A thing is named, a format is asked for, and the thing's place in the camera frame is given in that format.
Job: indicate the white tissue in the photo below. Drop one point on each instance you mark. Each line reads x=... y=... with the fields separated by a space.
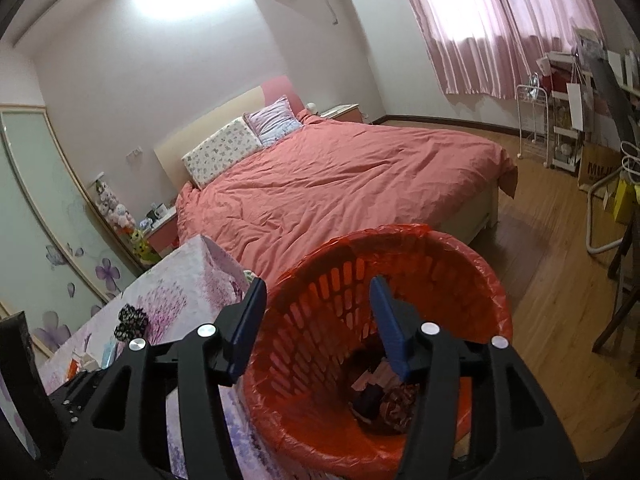
x=91 y=360

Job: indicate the white mug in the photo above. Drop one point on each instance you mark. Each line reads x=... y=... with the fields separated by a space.
x=161 y=209

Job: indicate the pink striped pillow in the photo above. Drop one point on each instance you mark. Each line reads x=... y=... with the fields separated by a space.
x=275 y=120

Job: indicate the red floral fabric item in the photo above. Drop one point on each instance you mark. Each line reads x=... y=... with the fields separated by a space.
x=397 y=407

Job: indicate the beige nightstand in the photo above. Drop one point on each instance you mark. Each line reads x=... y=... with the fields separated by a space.
x=340 y=111

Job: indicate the bed with salmon duvet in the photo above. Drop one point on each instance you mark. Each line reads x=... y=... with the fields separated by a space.
x=350 y=175

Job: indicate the beige pink headboard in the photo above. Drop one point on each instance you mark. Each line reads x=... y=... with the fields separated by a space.
x=215 y=125

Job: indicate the pink curtain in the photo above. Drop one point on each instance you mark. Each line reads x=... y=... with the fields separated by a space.
x=490 y=20

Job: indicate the black floral cloth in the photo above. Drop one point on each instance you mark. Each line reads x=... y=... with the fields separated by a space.
x=131 y=321

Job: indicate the yellow paper bag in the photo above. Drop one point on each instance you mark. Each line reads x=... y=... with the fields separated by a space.
x=627 y=202

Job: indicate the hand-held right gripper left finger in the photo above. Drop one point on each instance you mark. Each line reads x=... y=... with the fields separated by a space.
x=245 y=330

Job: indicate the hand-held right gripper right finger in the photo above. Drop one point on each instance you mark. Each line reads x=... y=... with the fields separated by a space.
x=387 y=325

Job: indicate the wardrobe with flower print door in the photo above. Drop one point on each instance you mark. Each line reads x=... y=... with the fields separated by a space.
x=50 y=210

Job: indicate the white metal tube frame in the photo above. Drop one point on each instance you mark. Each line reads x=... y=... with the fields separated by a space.
x=592 y=220

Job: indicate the small white round lamp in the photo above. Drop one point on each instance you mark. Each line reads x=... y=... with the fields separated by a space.
x=311 y=108

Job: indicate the orange laundry basket red liner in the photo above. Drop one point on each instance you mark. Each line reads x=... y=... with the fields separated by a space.
x=310 y=310

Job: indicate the white floral pillow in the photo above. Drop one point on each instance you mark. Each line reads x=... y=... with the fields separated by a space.
x=222 y=152

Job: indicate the white rolling cart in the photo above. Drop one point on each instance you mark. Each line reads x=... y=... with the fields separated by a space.
x=565 y=150

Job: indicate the white paper bag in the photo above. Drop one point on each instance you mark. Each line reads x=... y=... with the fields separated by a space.
x=580 y=107

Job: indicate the plush toy bouquet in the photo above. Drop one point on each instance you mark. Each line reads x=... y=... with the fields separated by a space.
x=115 y=207

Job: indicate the pink white nightstand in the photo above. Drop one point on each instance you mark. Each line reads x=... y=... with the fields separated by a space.
x=165 y=235

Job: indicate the dark wooden chair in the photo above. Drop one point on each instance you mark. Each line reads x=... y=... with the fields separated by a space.
x=617 y=305

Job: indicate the yellow green plush toy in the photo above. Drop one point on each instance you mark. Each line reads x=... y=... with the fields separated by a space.
x=141 y=247

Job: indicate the brown paper bag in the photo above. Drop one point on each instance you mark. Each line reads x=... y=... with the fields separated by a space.
x=597 y=167

